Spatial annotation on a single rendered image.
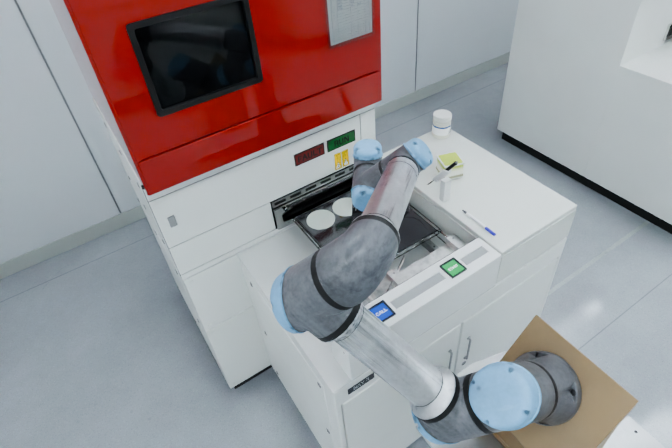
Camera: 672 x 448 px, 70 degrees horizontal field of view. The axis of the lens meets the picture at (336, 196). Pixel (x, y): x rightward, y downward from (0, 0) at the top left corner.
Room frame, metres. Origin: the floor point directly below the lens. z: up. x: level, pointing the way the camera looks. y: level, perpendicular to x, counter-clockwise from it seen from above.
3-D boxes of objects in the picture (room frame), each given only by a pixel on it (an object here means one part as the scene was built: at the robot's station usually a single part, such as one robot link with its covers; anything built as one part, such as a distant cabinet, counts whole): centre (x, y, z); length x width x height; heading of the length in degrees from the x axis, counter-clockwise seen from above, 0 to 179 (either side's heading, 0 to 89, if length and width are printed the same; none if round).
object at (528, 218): (1.30, -0.47, 0.89); 0.62 x 0.35 x 0.14; 30
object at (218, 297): (1.59, 0.36, 0.41); 0.82 x 0.71 x 0.82; 120
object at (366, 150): (1.01, -0.09, 1.29); 0.09 x 0.08 x 0.11; 172
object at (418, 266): (0.97, -0.23, 0.87); 0.36 x 0.08 x 0.03; 120
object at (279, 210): (1.37, 0.03, 0.89); 0.44 x 0.02 x 0.10; 120
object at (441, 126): (1.58, -0.44, 1.01); 0.07 x 0.07 x 0.10
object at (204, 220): (1.29, 0.19, 1.02); 0.82 x 0.03 x 0.40; 120
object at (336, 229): (1.19, -0.09, 0.90); 0.34 x 0.34 x 0.01; 30
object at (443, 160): (1.33, -0.41, 1.00); 0.07 x 0.07 x 0.07; 10
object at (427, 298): (0.84, -0.21, 0.89); 0.55 x 0.09 x 0.14; 120
